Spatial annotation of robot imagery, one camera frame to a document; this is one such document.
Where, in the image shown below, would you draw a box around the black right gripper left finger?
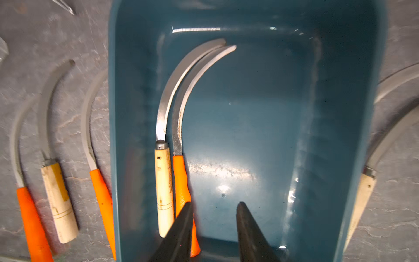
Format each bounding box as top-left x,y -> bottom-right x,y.
148,202 -> 193,262

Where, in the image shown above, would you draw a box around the thin orange handle sickle right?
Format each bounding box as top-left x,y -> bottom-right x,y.
374,63 -> 419,104

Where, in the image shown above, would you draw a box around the orange handle sickle group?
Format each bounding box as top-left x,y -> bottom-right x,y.
171,45 -> 237,258

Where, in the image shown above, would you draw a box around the bagged blue face masks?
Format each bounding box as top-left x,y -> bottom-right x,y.
0,38 -> 9,65

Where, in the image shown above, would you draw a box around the teal plastic storage bin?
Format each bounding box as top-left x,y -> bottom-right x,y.
109,1 -> 387,262

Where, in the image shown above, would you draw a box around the orange handle sickle far left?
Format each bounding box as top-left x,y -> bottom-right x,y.
9,94 -> 53,262

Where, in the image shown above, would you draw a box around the wooden handle sickle group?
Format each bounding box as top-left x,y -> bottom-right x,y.
155,38 -> 226,238

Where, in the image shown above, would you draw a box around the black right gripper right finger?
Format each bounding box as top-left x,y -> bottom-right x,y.
236,202 -> 280,262

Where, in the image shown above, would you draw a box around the wooden handle sickle right side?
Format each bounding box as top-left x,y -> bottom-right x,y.
344,107 -> 419,249

